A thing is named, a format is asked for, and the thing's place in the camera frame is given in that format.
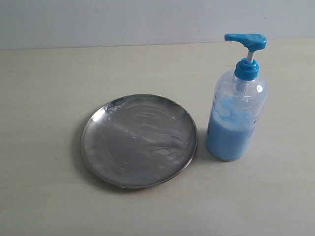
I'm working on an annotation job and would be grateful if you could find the blue soap pump bottle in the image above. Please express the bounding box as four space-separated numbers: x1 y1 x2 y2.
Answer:
205 33 268 161

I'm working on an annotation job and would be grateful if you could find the round stainless steel plate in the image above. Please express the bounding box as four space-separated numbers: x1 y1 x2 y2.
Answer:
80 94 198 189

